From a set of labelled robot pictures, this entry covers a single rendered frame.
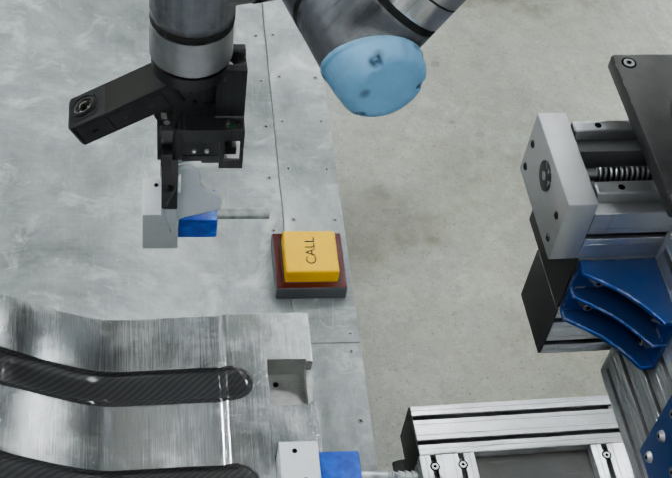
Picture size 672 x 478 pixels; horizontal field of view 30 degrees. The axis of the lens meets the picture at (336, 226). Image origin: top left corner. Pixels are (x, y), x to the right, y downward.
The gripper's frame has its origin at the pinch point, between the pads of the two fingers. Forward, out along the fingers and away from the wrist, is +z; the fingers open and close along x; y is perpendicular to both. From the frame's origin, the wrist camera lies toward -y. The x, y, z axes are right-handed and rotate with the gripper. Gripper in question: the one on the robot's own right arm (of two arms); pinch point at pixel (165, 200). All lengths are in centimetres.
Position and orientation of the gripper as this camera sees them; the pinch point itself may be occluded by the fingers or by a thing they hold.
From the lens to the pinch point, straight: 129.1
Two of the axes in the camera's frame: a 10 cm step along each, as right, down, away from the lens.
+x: -1.0, -7.6, 6.4
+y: 9.9, -0.1, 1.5
